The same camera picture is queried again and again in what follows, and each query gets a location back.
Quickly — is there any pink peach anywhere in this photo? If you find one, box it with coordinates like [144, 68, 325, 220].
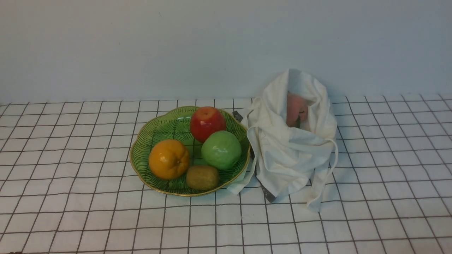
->
[286, 92, 308, 127]

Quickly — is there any white cloth bag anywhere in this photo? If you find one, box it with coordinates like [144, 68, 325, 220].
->
[227, 69, 339, 212]

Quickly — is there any red apple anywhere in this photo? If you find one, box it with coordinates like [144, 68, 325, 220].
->
[190, 107, 226, 143]

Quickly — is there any green apple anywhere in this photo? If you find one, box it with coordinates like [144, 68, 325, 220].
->
[201, 131, 242, 170]

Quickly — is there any green leaf-shaped plate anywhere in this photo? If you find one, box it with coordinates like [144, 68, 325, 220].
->
[129, 106, 251, 197]

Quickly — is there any brown kiwi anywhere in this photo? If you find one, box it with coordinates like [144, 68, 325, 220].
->
[186, 165, 220, 190]

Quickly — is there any orange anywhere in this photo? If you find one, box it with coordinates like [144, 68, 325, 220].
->
[149, 139, 190, 180]

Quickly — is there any white grid tablecloth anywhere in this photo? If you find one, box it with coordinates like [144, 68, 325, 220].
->
[0, 94, 452, 254]

